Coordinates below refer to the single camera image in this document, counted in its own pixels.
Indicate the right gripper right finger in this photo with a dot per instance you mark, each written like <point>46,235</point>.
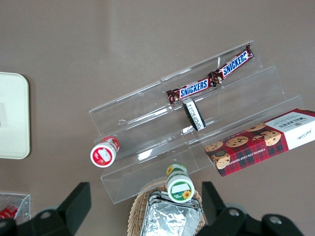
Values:
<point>221,218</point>

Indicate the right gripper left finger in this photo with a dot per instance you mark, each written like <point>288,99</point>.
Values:
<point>66,216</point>

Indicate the wicker basket holding foil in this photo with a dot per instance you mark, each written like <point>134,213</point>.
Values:
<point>135,211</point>

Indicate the cream plastic tray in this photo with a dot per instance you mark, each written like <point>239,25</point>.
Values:
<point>13,118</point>

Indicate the clear acrylic bottle rack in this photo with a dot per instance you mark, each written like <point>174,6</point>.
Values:
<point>23,201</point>

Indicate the green lid yogurt cup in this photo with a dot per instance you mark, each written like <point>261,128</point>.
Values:
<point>180,189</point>

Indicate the stacked aluminium foil trays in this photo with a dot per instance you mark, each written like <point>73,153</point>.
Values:
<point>167,218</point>

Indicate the red Coca-Cola bottle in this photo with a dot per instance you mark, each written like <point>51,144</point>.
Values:
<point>8,212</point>

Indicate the red lid yogurt cup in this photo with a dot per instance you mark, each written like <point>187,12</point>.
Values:
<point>103,155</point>

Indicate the Walkers tartan cookie box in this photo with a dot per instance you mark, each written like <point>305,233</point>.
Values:
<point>258,145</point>

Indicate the black box white label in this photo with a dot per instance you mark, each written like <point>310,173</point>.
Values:
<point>194,114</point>

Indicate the clear acrylic stepped stand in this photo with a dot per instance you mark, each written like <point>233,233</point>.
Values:
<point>147,127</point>

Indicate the Snickers bar brown wrapper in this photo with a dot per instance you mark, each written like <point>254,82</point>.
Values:
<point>194,88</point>
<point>233,65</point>

